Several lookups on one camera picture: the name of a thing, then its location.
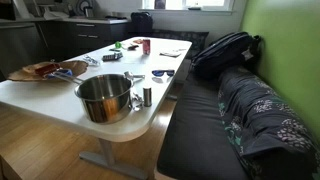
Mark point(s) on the stainless steel pot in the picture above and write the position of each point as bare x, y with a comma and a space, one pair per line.
105, 98

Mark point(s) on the leaf-shaped wooden tray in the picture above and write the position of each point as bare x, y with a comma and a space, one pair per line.
75, 66

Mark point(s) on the metal cylinder shaker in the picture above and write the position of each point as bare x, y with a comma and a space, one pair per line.
147, 96

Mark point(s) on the blue mirrored sunglasses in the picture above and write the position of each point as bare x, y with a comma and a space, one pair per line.
162, 72

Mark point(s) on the shiny metal utensil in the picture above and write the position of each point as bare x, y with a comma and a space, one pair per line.
136, 102

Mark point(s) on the metal measuring cup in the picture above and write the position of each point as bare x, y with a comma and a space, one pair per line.
130, 76

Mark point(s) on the white paper sheets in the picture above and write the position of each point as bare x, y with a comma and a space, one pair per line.
171, 53

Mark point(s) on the red soda can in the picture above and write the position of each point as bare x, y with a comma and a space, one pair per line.
146, 46

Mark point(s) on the small dark object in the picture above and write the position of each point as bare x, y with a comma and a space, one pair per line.
132, 47

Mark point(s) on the small orange object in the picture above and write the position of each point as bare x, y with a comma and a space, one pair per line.
137, 41

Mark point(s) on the dark grey couch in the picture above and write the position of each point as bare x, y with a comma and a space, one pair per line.
196, 133

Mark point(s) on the dark patterned cushion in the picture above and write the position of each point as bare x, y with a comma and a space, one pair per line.
186, 38

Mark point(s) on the black remote control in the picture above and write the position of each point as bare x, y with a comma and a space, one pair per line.
112, 56

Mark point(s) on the small green object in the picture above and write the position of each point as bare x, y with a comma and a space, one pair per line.
118, 44

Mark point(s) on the black bag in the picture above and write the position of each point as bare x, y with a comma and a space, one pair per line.
141, 21

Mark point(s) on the black backpack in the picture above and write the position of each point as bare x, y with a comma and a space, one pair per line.
223, 55

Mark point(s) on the clear plastic packet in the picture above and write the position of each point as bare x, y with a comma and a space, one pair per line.
91, 60

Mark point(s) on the grey table leg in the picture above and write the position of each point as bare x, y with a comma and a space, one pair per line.
108, 155

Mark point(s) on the dark drawer cabinet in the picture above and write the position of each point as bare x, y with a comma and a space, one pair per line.
90, 33

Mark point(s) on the metal kettle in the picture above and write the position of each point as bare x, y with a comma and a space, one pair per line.
88, 11

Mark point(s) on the dark floral blanket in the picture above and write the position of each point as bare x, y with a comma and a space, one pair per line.
266, 123

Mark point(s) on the red box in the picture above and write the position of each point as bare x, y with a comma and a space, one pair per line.
46, 68

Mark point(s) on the white window frame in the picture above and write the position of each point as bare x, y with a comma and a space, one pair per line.
188, 5

